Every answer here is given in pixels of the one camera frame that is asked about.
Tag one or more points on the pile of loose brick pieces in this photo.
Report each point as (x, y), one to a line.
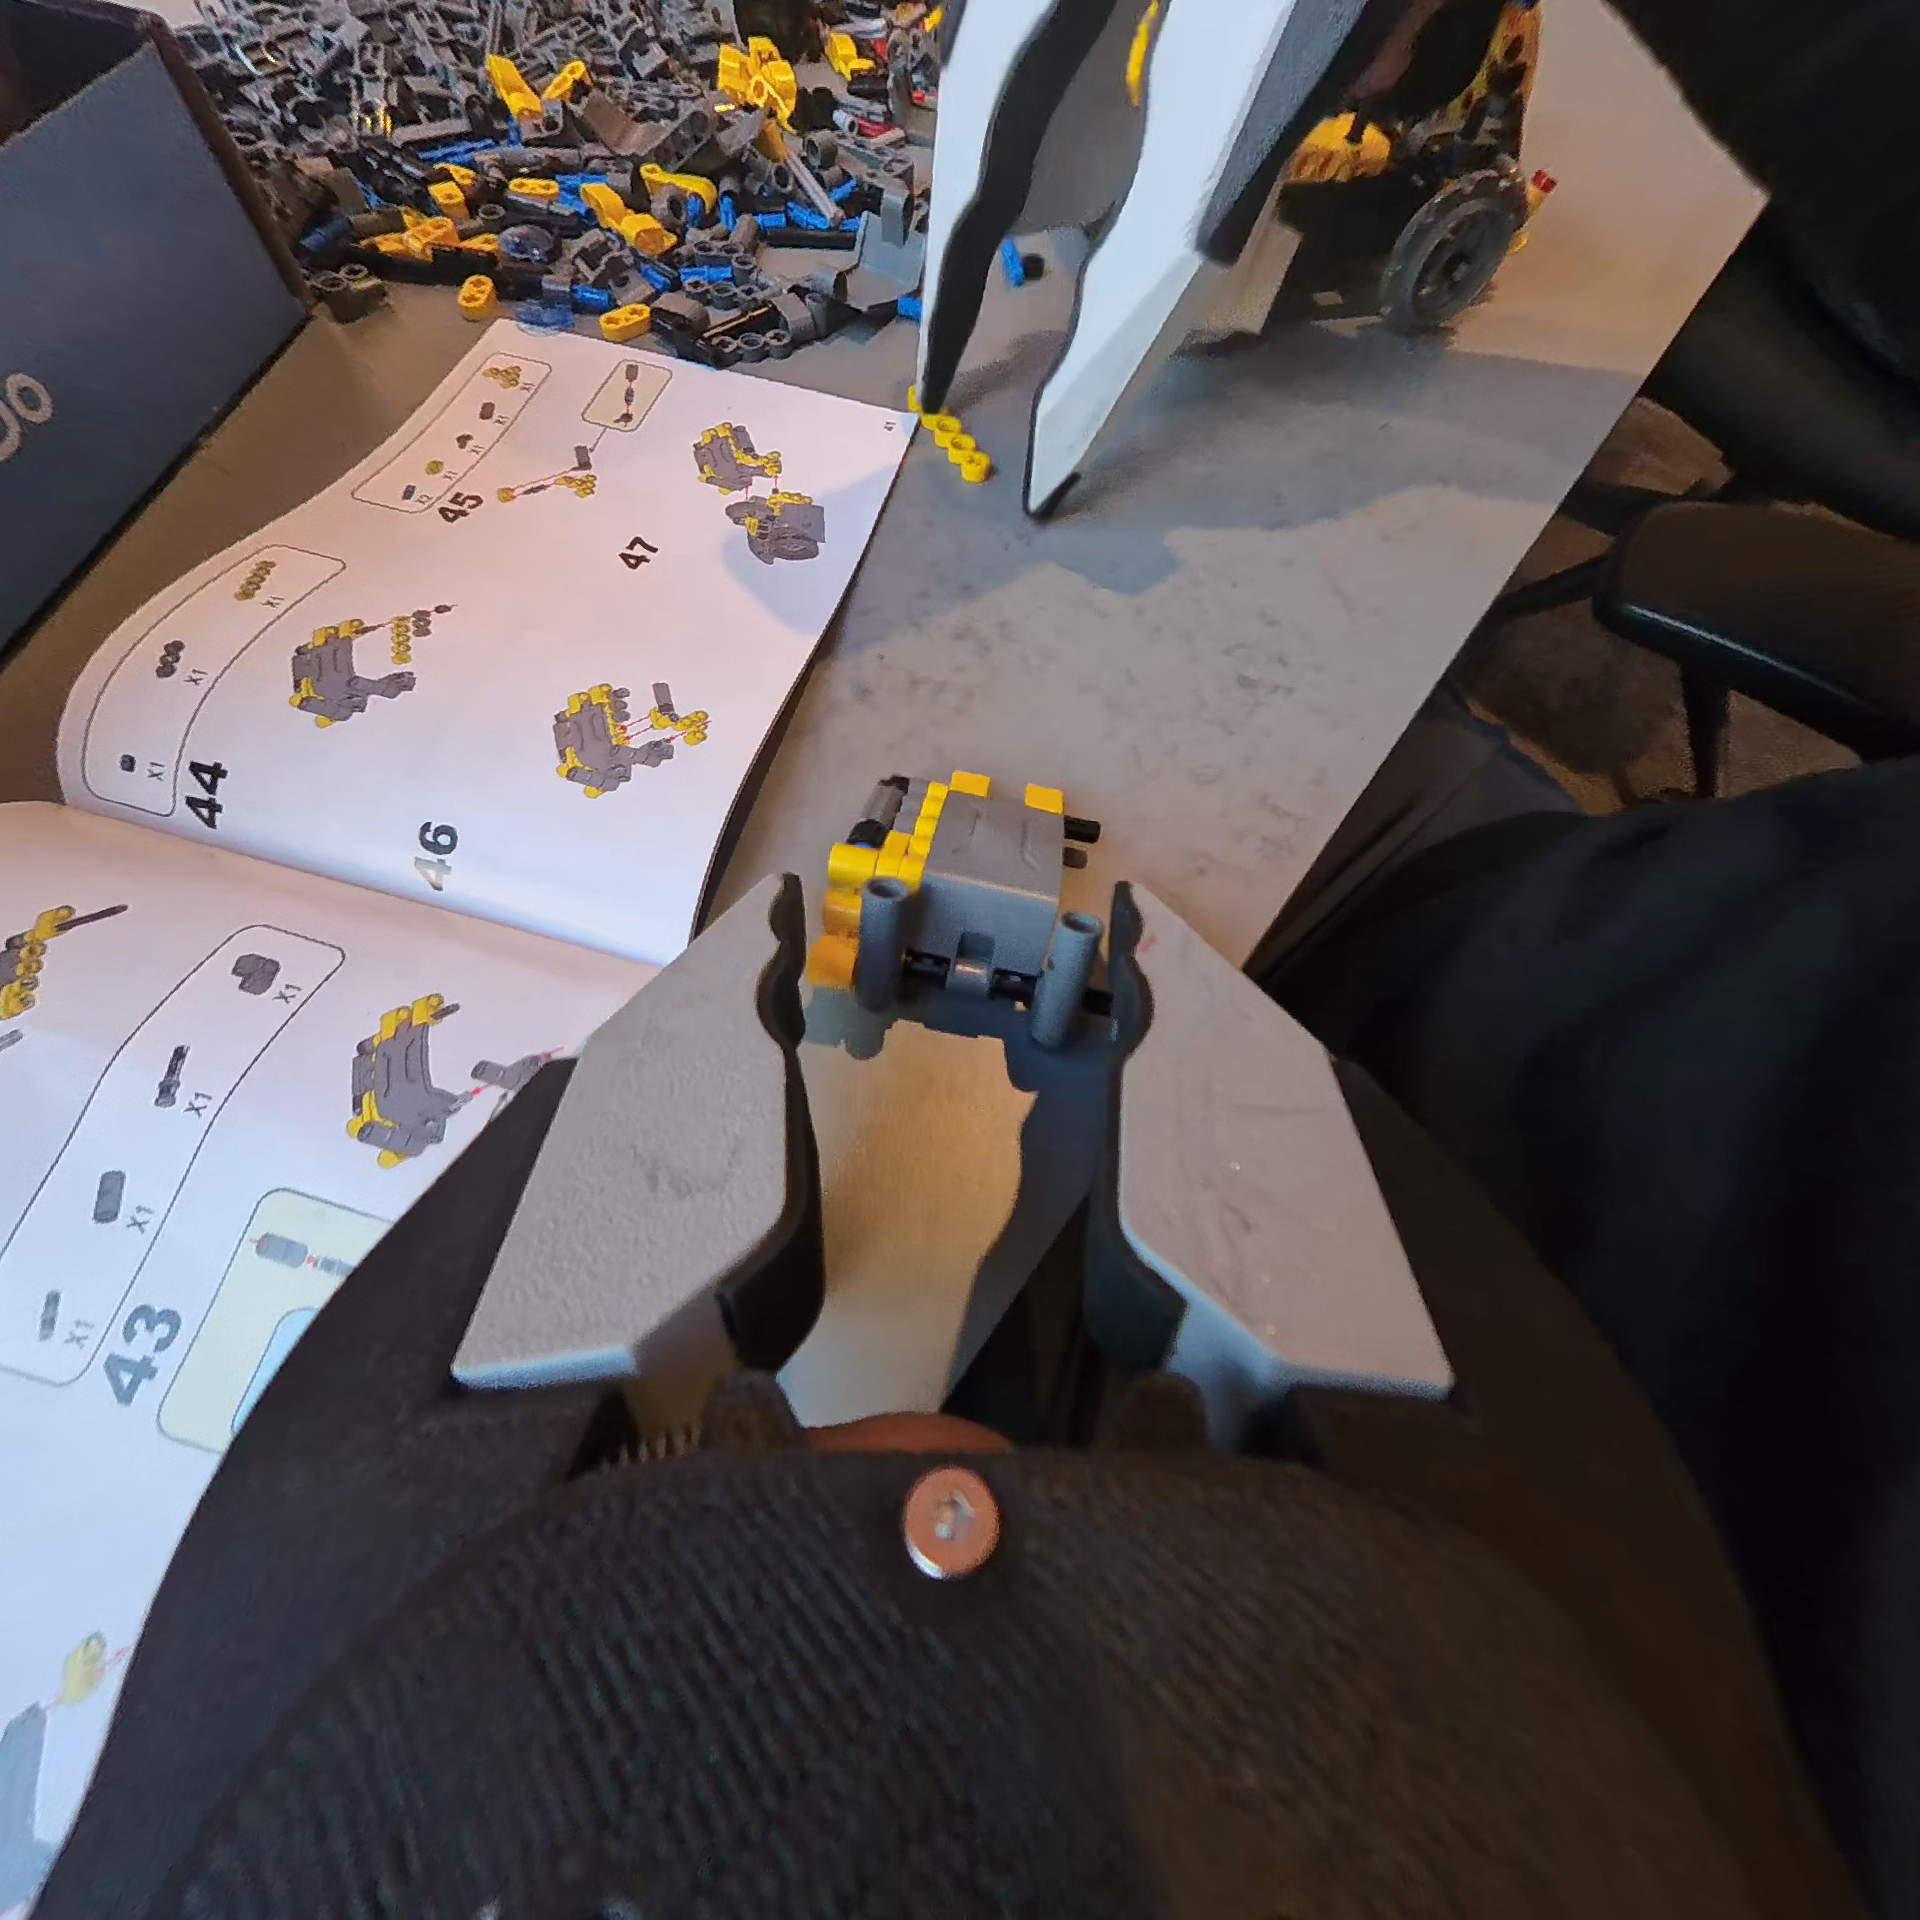
(450, 91)

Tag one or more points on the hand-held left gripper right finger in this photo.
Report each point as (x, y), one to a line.
(1261, 1200)

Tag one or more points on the dark blue cardboard box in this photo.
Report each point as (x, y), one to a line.
(121, 301)

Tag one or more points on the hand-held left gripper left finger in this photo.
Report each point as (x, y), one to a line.
(646, 1185)

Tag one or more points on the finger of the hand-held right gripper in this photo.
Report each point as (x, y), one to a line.
(1156, 240)
(976, 120)

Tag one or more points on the open instruction booklet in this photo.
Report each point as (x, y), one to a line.
(450, 600)

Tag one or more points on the black office chair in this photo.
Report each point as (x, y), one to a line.
(1755, 600)

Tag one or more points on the yellow black brick vehicle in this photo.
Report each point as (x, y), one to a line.
(1441, 240)

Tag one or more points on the grey desk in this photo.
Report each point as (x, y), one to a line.
(1200, 631)

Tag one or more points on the yellow five-hole brick beam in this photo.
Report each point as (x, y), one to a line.
(960, 441)

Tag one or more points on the grey sloped brick piece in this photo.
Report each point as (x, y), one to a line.
(876, 261)

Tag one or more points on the person's dark clothing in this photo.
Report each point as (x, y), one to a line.
(1651, 1126)

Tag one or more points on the grey yellow brick assembly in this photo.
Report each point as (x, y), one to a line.
(976, 871)

